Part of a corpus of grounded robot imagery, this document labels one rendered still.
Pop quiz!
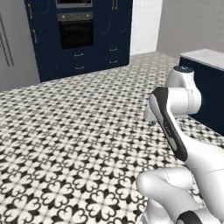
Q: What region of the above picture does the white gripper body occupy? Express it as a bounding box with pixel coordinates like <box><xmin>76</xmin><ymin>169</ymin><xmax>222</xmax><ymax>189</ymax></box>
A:
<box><xmin>143</xmin><ymin>104</ymin><xmax>159</xmax><ymax>127</ymax></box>

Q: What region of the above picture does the navy island counter white top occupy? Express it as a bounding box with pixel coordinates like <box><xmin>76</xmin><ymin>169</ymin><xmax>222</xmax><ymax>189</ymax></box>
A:
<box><xmin>178</xmin><ymin>48</ymin><xmax>224</xmax><ymax>137</ymax></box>

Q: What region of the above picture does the navy blue cupboard run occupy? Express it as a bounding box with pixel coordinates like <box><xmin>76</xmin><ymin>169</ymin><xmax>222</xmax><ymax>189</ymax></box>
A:
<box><xmin>24</xmin><ymin>0</ymin><xmax>134</xmax><ymax>84</ymax></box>

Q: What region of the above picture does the black built-in oven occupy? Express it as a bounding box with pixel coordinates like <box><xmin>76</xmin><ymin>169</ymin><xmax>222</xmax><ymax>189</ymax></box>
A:
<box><xmin>56</xmin><ymin>11</ymin><xmax>95</xmax><ymax>51</ymax></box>

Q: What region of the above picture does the built-in microwave oven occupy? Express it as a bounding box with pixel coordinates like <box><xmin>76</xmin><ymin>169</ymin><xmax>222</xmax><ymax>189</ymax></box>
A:
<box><xmin>54</xmin><ymin>0</ymin><xmax>94</xmax><ymax>10</ymax></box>

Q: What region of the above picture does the grey fridge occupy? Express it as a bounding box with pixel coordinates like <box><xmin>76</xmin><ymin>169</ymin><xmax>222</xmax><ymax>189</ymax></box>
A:
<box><xmin>0</xmin><ymin>0</ymin><xmax>41</xmax><ymax>93</ymax></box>

